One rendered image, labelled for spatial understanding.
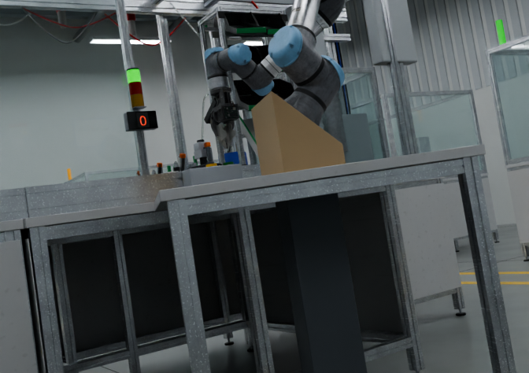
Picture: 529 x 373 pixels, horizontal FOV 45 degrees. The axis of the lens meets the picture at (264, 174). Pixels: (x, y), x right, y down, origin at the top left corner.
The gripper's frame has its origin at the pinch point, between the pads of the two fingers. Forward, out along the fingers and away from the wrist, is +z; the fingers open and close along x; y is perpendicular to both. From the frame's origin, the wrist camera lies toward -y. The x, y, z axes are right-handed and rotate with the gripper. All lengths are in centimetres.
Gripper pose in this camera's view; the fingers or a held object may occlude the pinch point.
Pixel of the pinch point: (225, 145)
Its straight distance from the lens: 236.0
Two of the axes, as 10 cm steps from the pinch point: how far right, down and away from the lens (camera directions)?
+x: 8.4, -0.9, 5.4
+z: 1.5, 9.9, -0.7
